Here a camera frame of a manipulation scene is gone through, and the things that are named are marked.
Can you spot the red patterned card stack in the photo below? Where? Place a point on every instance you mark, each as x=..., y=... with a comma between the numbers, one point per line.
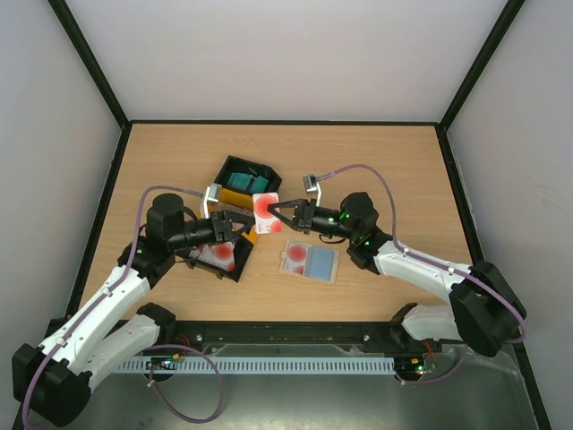
x=220, y=255

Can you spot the teal card stack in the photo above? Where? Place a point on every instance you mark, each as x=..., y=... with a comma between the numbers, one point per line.
x=247, y=183

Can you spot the black bin with red cards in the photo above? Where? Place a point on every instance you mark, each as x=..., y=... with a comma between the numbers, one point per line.
x=242, y=252

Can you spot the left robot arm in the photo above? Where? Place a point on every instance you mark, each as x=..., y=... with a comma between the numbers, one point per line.
x=57, y=378

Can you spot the red circle credit card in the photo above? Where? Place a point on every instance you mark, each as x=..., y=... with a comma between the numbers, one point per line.
x=294, y=258

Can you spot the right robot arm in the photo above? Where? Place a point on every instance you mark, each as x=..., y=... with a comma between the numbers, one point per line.
x=479, y=306

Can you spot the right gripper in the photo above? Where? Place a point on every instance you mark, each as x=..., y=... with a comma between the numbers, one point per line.
x=304, y=216

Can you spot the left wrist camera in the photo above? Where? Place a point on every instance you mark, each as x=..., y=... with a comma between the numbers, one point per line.
x=210, y=197

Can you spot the beige card holder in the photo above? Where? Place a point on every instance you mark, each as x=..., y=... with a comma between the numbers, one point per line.
x=322, y=264

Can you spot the black bin with teal cards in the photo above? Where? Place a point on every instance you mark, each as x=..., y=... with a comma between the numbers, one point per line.
x=236, y=164

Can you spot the yellow card bin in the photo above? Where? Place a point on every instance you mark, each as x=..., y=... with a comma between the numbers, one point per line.
x=234, y=201

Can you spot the light blue slotted cable duct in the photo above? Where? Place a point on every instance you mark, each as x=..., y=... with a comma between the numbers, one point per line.
x=264, y=365

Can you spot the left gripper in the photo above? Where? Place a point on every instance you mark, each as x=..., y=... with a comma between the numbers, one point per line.
x=222, y=227

